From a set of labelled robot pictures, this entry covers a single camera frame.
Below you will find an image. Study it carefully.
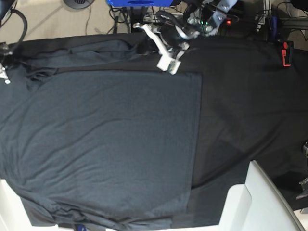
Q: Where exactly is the grey right-side gripper body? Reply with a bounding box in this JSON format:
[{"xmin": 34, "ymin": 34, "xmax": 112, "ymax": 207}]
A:
[{"xmin": 0, "ymin": 42, "xmax": 12, "ymax": 84}]

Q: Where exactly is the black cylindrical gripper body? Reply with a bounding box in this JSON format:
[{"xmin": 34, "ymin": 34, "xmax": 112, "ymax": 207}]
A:
[{"xmin": 160, "ymin": 24, "xmax": 190, "ymax": 50}]

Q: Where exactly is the dark grey long-sleeve T-shirt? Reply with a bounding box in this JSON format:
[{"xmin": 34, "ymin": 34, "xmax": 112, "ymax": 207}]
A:
[{"xmin": 0, "ymin": 40, "xmax": 202, "ymax": 231}]

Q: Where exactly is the blue plastic bin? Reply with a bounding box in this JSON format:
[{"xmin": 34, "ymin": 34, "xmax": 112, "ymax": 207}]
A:
[{"xmin": 107, "ymin": 0, "xmax": 173, "ymax": 7}]

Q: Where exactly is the round grey chair base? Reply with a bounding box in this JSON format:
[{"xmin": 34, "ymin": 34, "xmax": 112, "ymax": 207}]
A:
[{"xmin": 63, "ymin": 0, "xmax": 94, "ymax": 10}]

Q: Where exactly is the black table cloth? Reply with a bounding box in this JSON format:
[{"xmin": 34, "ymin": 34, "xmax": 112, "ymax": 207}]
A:
[{"xmin": 7, "ymin": 33, "xmax": 308, "ymax": 228}]

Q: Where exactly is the red and black clamp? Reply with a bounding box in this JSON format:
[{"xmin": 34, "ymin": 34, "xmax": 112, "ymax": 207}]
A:
[{"xmin": 281, "ymin": 41, "xmax": 294, "ymax": 67}]

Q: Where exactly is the white foam block left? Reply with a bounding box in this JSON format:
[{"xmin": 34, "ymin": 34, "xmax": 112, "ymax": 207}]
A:
[{"xmin": 0, "ymin": 180, "xmax": 59, "ymax": 231}]

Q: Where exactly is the blue clamp at bottom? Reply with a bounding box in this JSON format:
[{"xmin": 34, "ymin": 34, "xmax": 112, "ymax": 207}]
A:
[{"xmin": 76, "ymin": 225, "xmax": 88, "ymax": 231}]

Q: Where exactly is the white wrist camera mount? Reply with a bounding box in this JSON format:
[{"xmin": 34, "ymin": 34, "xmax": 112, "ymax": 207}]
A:
[{"xmin": 133, "ymin": 23, "xmax": 184, "ymax": 75}]

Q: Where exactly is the black table leg post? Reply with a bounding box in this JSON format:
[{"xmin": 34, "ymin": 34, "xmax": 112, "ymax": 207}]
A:
[{"xmin": 128, "ymin": 6, "xmax": 148, "ymax": 33}]

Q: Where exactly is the aluminium frame rail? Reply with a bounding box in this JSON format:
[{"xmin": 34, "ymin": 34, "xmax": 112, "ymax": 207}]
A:
[{"xmin": 277, "ymin": 16, "xmax": 308, "ymax": 30}]

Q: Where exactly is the grey metal bracket right edge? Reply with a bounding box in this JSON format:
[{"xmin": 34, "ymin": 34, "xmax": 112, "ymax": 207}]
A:
[{"xmin": 296, "ymin": 178, "xmax": 308, "ymax": 200}]

